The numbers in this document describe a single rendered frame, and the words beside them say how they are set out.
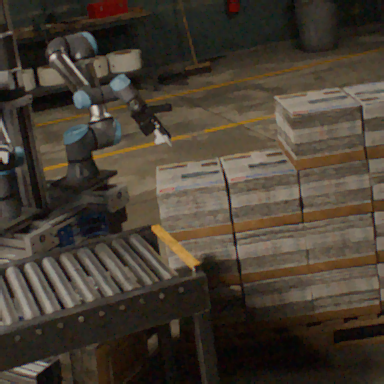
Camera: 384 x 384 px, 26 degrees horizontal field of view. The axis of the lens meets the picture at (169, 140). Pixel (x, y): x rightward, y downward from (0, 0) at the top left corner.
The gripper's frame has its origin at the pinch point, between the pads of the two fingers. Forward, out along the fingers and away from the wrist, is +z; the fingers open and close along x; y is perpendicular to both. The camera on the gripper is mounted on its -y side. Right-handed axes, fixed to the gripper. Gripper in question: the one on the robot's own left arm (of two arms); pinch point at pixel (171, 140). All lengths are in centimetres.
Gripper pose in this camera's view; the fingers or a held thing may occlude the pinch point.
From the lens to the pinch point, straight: 352.6
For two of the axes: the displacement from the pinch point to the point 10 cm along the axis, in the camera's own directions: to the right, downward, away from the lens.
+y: -8.0, 5.9, 1.4
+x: 0.3, 2.7, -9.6
